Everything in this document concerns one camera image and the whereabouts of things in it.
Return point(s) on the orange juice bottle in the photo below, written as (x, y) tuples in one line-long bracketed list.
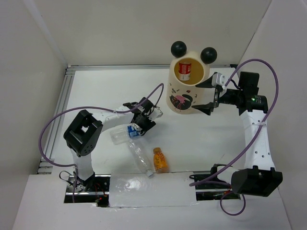
[(160, 162)]

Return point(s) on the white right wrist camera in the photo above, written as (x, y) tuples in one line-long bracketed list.
[(219, 79)]

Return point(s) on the blue label clear bottle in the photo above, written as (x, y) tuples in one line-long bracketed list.
[(123, 134)]

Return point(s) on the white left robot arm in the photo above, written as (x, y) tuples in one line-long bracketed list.
[(83, 133)]

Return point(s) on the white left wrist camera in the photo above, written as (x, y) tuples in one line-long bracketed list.
[(155, 114)]

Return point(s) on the cream bin with black ears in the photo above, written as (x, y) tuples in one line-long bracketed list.
[(182, 95)]

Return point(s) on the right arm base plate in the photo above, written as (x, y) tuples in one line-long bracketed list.
[(211, 191)]

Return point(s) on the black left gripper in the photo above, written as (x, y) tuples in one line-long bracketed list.
[(148, 124)]

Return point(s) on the red label plastic bottle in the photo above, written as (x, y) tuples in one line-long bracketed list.
[(184, 71)]

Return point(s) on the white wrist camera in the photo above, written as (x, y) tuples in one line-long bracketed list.
[(155, 114), (219, 79)]

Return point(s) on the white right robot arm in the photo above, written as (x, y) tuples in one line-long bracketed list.
[(259, 176)]

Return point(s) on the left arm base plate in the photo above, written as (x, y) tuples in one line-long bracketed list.
[(98, 193)]

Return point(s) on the white taped cover sheet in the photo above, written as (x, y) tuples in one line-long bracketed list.
[(160, 190)]

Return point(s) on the clear unlabelled plastic bottle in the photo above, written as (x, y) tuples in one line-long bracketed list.
[(140, 156)]

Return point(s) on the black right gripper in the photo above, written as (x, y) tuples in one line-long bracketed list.
[(206, 108)]

